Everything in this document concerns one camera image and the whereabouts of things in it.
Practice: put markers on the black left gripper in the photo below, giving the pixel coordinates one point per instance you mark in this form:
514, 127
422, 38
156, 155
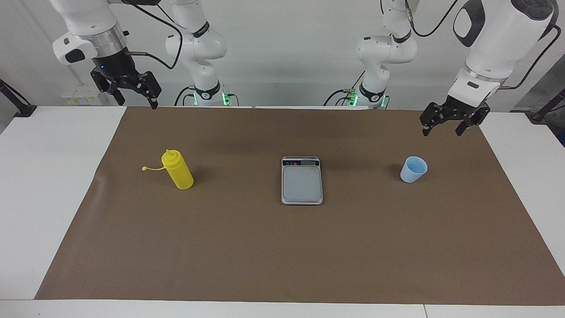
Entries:
465, 109

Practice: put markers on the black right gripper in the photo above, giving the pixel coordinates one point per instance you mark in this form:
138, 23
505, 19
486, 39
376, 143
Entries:
115, 64

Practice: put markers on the light blue plastic cup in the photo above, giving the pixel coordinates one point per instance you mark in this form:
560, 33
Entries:
412, 173

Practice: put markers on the yellow squeeze bottle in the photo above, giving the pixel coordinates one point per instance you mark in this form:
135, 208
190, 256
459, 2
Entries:
178, 174

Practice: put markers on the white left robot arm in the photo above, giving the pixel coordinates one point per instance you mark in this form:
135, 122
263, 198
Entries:
499, 39

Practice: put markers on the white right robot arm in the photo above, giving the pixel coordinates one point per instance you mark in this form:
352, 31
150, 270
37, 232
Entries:
198, 44

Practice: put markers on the silver digital kitchen scale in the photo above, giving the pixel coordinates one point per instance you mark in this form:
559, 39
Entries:
302, 183

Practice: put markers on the black clamp stand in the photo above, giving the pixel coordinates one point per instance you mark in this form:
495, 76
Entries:
538, 117
24, 110

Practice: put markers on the brown paper table mat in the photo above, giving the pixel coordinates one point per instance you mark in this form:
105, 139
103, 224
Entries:
265, 251

